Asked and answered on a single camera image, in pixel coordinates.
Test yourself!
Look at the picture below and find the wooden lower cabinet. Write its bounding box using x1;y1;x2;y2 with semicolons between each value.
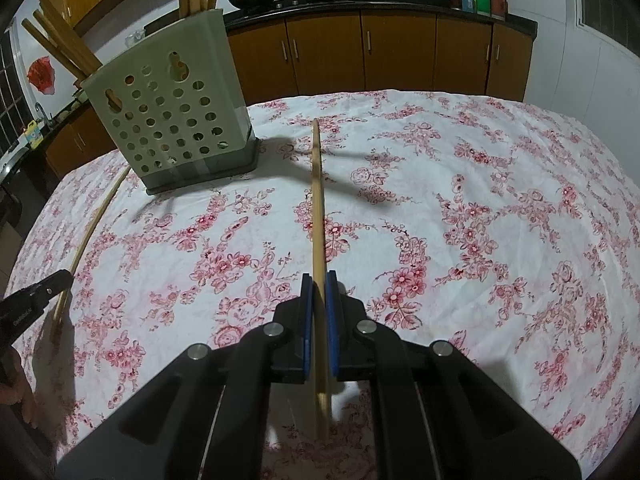
226;10;533;106

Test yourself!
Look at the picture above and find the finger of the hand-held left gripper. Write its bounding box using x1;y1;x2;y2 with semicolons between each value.
27;269;75;306

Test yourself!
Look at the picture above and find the black kitchen countertop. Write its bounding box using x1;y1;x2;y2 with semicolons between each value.
222;0;538;38

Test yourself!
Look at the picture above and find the red hanging bag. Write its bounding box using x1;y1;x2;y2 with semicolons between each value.
27;57;56;95

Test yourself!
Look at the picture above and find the red floral tablecloth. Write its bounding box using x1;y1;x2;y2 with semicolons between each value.
5;89;640;480

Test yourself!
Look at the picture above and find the wooden sink cabinet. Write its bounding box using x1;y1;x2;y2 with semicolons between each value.
45;105;121;178

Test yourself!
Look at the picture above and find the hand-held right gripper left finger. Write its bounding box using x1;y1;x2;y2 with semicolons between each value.
56;273;321;480

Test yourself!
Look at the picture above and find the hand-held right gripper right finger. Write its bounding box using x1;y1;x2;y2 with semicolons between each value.
324;270;584;480

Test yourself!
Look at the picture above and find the green perforated utensil holder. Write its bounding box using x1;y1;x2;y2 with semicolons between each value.
80;8;261;196

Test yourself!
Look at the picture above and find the person's left hand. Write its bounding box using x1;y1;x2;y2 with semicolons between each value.
0;350;28;411

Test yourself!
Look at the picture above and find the window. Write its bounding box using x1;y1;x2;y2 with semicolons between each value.
575;0;640;66

